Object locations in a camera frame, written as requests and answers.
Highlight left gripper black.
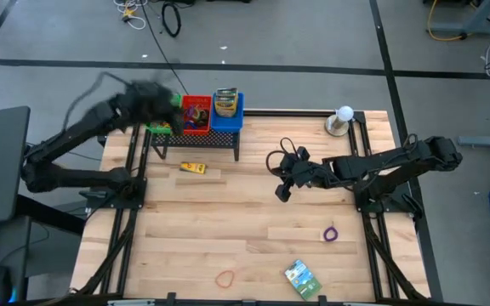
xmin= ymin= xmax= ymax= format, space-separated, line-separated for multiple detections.
xmin=119 ymin=80 xmax=186 ymax=137

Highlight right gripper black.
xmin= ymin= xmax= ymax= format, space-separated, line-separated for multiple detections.
xmin=274 ymin=145 xmax=336 ymax=203

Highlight green plastic basket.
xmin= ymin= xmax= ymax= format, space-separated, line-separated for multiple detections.
xmin=145 ymin=93 xmax=185 ymax=136

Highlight red plastic basket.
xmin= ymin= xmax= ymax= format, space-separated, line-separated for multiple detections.
xmin=179 ymin=93 xmax=214 ymax=137

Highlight blue plastic basket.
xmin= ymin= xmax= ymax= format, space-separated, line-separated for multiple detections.
xmin=209 ymin=92 xmax=245 ymax=133

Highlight grey desk leg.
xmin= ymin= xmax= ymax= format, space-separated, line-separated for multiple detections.
xmin=457 ymin=134 xmax=490 ymax=149
xmin=429 ymin=0 xmax=490 ymax=36

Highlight black table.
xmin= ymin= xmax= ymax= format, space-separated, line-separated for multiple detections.
xmin=145 ymin=91 xmax=242 ymax=163

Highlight white bulb table lamp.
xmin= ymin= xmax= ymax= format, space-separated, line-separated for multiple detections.
xmin=324 ymin=105 xmax=356 ymax=138

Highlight blue green card pack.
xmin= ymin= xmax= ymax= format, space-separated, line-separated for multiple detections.
xmin=283 ymin=258 xmax=323 ymax=302

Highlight orange rubber band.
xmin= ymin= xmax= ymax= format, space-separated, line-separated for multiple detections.
xmin=214 ymin=269 xmax=236 ymax=290

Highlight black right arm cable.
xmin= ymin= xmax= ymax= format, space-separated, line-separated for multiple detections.
xmin=265 ymin=136 xmax=302 ymax=179

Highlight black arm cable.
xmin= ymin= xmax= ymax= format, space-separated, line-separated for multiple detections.
xmin=60 ymin=71 xmax=135 ymax=131
xmin=265 ymin=136 xmax=302 ymax=179

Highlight black aluminium table frame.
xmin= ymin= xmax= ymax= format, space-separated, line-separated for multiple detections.
xmin=68 ymin=108 xmax=433 ymax=306

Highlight black hanging cable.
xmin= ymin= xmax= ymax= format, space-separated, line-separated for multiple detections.
xmin=140 ymin=0 xmax=191 ymax=97

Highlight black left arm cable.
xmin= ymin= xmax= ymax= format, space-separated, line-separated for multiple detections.
xmin=60 ymin=71 xmax=135 ymax=131

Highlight black coiled cable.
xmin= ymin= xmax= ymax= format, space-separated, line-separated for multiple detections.
xmin=161 ymin=1 xmax=183 ymax=39

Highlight white power strip cables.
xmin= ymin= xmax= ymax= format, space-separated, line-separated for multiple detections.
xmin=112 ymin=0 xmax=148 ymax=31

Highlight yellow extension cable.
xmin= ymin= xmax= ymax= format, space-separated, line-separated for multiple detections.
xmin=426 ymin=0 xmax=470 ymax=43

